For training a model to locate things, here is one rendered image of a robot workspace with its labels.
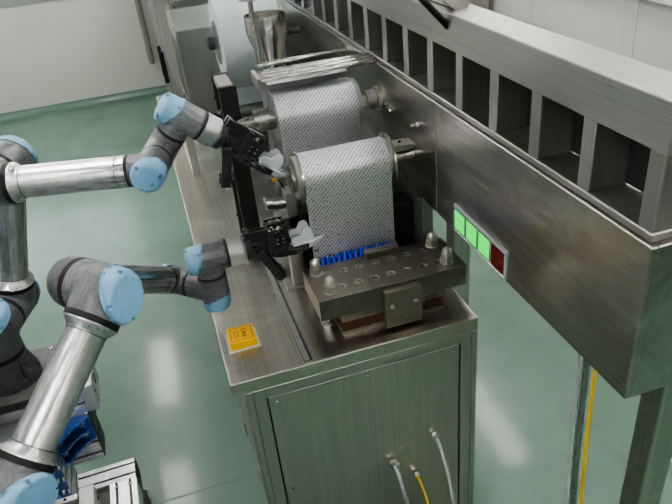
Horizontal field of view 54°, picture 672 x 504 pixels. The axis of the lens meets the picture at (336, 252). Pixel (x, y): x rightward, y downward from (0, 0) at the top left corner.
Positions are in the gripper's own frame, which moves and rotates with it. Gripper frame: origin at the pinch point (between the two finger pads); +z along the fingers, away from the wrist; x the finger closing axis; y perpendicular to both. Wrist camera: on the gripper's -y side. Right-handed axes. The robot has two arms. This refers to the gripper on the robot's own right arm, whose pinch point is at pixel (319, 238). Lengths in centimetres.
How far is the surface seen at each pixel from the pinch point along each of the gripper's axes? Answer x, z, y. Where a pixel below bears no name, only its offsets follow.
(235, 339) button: -12.0, -27.8, -16.7
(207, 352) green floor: 105, -37, -109
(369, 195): -0.2, 15.0, 9.3
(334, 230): -0.3, 4.4, 1.3
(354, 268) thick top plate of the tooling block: -9.1, 6.5, -6.2
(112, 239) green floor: 243, -79, -110
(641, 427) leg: -73, 46, -18
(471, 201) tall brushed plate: -28.4, 30.1, 16.9
